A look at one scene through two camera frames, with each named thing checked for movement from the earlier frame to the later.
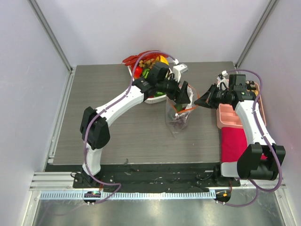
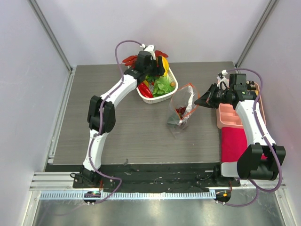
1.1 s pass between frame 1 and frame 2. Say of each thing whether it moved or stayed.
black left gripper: moved
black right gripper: stayed
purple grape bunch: moved
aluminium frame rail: stayed
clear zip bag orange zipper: stayed
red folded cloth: stayed
